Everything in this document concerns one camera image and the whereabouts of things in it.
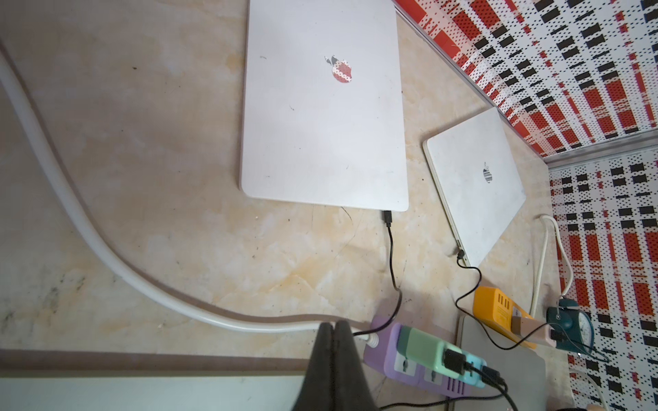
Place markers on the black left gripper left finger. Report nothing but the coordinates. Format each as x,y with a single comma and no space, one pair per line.
317,391

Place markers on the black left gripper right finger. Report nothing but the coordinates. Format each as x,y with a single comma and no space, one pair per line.
350,387

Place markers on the black charger cable pink adapter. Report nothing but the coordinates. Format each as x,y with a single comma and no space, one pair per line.
465,304

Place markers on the silver laptop front right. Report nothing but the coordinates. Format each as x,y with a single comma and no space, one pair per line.
522,369

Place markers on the silver laptop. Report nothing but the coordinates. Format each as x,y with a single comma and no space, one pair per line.
522,369
151,393

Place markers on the silver laptop front left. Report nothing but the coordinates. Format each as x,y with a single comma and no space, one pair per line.
151,393

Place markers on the white laptop right back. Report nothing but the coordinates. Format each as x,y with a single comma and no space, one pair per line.
477,180

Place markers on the white laptop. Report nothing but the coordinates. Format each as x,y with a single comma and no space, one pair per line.
477,180
323,119

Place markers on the white laptop left back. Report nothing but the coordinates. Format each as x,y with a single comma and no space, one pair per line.
323,119

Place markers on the purple power strip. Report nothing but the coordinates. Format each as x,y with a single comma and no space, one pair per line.
385,359

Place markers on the yellow power strip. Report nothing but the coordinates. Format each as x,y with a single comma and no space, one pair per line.
495,309

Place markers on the teal alarm clock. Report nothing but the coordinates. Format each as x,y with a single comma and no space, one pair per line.
571,328

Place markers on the black charger cable green adapter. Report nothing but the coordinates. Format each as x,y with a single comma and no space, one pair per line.
387,220

